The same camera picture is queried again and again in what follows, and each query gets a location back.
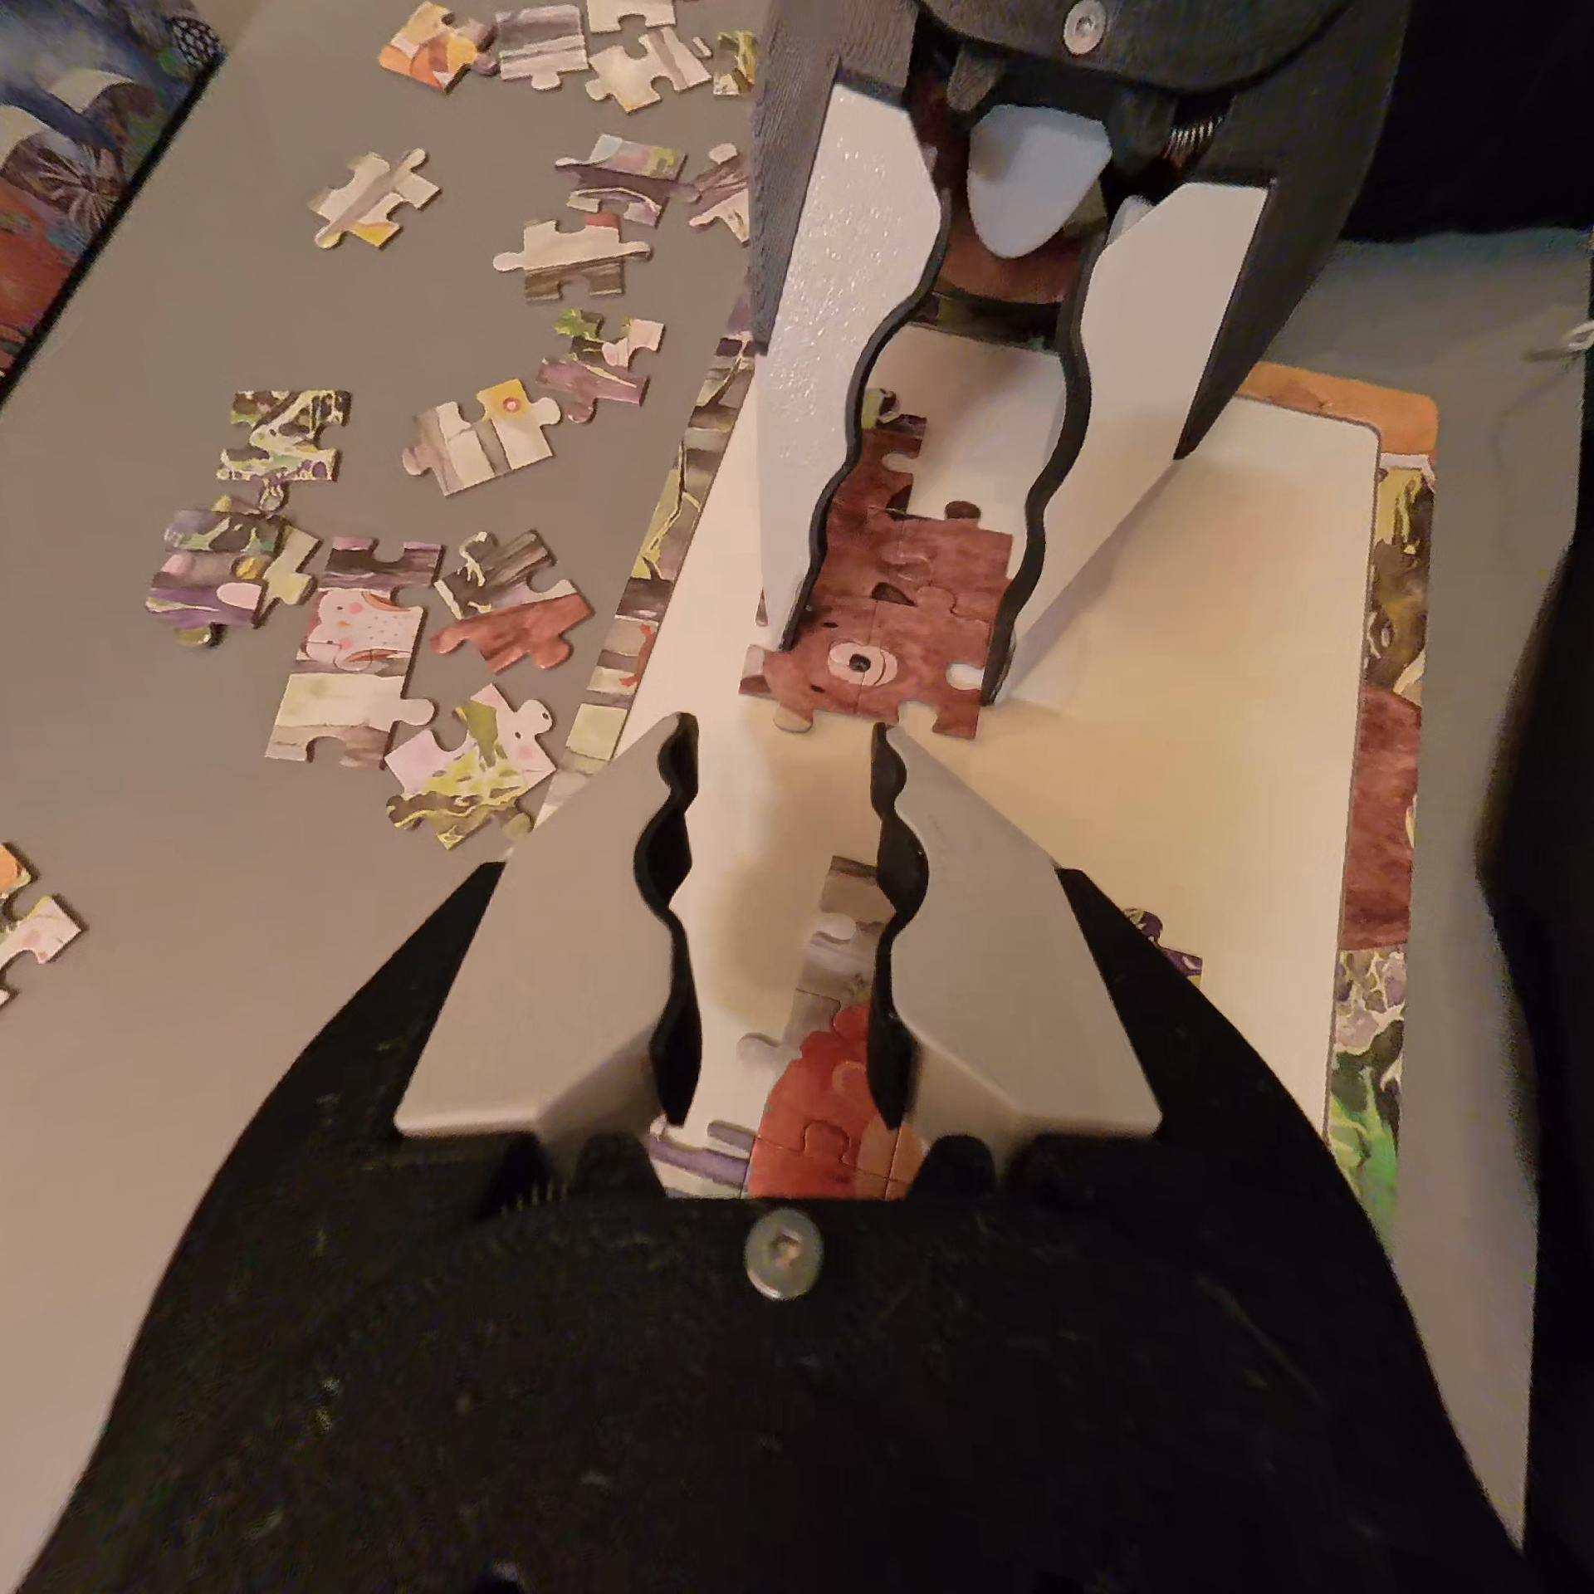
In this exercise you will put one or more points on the assembled grey puzzle section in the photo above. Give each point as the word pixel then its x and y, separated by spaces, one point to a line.
pixel 842 959

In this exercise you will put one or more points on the illustrated puzzle box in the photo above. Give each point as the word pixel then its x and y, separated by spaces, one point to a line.
pixel 75 124

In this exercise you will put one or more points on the scattered loose puzzle pieces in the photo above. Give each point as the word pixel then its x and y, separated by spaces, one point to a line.
pixel 337 710

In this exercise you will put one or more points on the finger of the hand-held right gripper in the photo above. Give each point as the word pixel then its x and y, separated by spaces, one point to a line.
pixel 1159 350
pixel 848 249

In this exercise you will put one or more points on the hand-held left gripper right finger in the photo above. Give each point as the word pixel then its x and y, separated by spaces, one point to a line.
pixel 1034 997

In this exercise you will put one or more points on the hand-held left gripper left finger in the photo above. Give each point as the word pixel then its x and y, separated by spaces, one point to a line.
pixel 537 997

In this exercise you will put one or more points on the brown and green puzzle piece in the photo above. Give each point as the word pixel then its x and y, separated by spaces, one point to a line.
pixel 891 467

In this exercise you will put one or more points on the printed frame puzzle tray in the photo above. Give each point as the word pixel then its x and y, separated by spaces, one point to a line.
pixel 1184 748

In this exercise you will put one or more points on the person's right hand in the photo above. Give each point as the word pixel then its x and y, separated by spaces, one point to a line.
pixel 1009 276

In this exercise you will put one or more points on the joined bear face puzzle pieces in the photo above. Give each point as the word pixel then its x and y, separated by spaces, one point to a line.
pixel 872 697

